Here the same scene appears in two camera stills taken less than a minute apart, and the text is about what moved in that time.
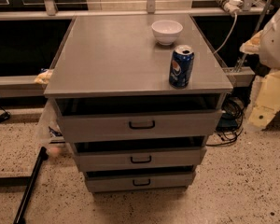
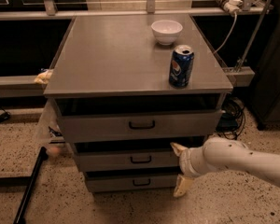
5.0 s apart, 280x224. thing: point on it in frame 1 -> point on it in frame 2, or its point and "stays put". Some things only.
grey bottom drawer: [139, 182] stays put
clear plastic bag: [50, 131] stays put
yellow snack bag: [44, 77] stays put
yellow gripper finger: [273, 93] -> [192, 163]
